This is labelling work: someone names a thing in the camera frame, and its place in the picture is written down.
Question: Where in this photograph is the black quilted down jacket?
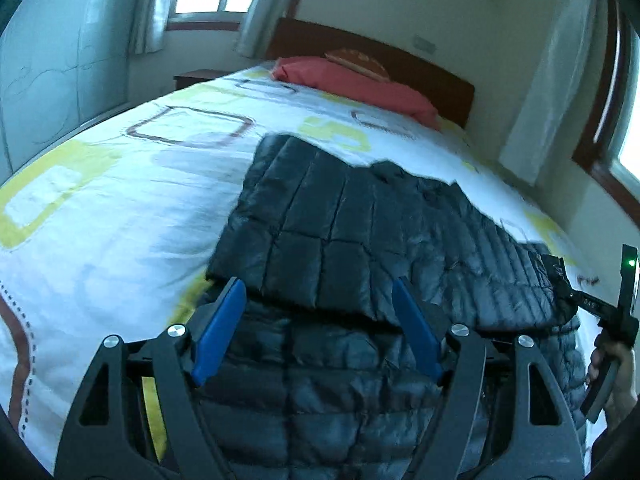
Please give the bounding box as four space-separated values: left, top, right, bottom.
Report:
198 134 585 479

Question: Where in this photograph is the person's right hand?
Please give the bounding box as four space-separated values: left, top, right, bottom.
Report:
587 340 638 431

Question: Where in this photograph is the patterned white bed sheet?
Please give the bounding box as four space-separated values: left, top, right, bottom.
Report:
1 65 606 468

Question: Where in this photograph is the dark wooden headboard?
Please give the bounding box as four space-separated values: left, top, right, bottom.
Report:
264 18 475 128

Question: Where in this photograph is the dark wooden nightstand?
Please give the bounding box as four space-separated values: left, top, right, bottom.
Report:
174 70 230 91

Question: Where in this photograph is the white side window curtain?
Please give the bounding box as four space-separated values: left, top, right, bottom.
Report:
498 0 598 186

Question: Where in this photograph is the red pillow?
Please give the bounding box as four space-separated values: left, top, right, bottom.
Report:
271 56 439 130

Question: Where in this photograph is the brown patterned cushion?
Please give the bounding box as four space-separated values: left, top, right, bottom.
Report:
324 48 390 82

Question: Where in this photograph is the white curtain right panel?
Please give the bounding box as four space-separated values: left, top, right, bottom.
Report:
234 0 292 58

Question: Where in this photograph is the white curtain panel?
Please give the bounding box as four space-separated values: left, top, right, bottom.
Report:
128 0 172 55
234 0 292 58

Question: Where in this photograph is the white curtain left panel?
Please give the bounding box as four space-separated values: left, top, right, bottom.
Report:
128 0 172 55

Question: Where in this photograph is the side window wooden frame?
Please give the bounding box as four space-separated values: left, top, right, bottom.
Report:
572 0 639 226

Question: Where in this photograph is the wall switch plate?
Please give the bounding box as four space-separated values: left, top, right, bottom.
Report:
412 35 437 55

